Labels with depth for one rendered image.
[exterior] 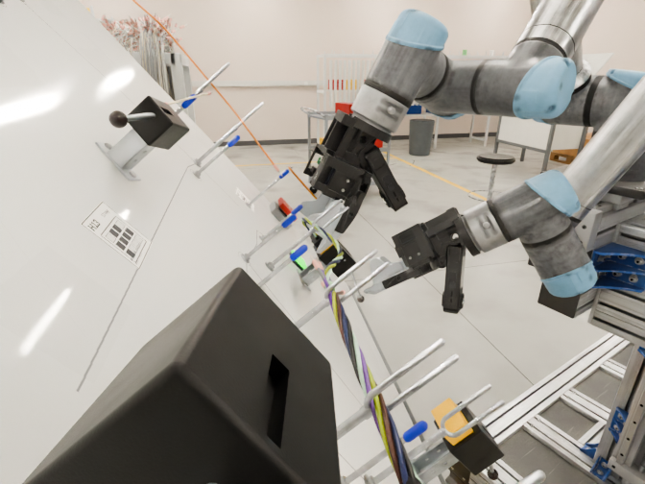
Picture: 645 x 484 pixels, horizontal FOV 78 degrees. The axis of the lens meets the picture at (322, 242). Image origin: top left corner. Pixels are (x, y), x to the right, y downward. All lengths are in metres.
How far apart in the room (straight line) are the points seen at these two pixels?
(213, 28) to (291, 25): 1.49
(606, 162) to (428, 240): 0.31
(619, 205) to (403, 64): 0.69
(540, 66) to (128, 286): 0.52
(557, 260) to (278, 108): 8.36
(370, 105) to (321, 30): 8.47
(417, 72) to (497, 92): 0.11
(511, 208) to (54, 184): 0.57
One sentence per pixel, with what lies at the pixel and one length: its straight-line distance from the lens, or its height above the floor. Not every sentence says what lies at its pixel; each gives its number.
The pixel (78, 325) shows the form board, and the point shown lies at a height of 1.26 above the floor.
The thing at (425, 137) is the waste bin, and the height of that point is 0.33.
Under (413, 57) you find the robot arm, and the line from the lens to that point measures 0.59.
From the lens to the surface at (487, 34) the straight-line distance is 10.56.
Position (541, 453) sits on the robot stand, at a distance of 1.69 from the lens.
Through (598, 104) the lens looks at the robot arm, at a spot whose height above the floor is 1.32.
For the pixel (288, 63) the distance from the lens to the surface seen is 8.88.
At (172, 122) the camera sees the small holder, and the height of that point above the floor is 1.34.
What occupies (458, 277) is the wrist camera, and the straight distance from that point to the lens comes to 0.69.
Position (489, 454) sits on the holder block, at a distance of 0.56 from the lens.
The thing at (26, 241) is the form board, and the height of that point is 1.30.
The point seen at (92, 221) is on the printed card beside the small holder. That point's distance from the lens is 0.33.
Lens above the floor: 1.38
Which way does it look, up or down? 23 degrees down
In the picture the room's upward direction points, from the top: straight up
